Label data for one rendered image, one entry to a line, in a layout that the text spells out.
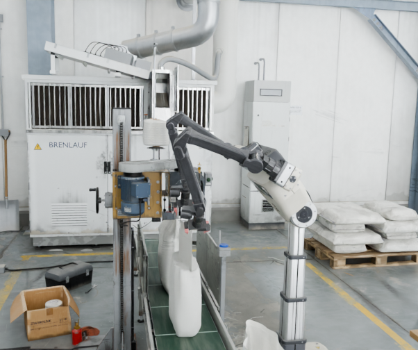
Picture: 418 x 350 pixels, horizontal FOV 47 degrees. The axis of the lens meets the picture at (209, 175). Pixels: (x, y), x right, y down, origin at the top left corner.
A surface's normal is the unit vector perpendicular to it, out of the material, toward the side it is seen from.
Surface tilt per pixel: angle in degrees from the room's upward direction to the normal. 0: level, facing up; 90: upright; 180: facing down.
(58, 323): 89
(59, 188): 90
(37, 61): 90
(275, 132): 90
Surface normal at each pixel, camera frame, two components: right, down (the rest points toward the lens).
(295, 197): 0.50, 0.54
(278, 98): 0.19, 0.15
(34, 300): 0.43, 0.15
